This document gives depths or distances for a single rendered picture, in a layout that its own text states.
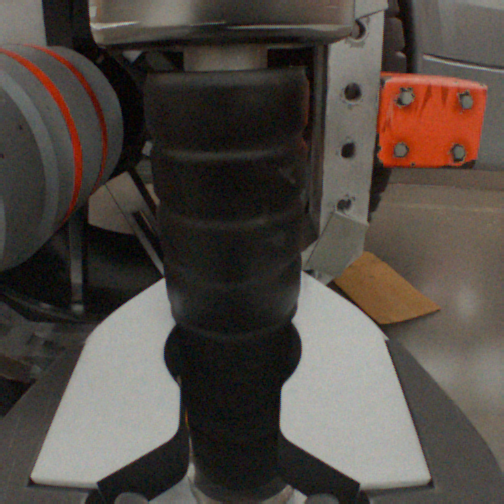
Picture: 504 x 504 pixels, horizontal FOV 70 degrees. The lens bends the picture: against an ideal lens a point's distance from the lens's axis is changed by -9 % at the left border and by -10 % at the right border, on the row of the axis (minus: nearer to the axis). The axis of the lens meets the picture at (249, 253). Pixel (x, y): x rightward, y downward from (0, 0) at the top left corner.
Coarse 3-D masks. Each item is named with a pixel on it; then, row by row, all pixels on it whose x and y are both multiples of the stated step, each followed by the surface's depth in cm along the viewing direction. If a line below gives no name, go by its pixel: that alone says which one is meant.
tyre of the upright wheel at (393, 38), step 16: (384, 16) 32; (384, 32) 32; (400, 32) 33; (384, 48) 33; (400, 48) 33; (384, 64) 34; (400, 64) 34; (384, 176) 39; (368, 208) 40; (16, 304) 47; (32, 320) 47; (48, 320) 47; (64, 320) 48
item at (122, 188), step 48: (96, 48) 35; (144, 144) 39; (144, 192) 43; (48, 240) 57; (96, 240) 63; (144, 240) 45; (0, 288) 45; (48, 288) 49; (96, 288) 52; (144, 288) 52
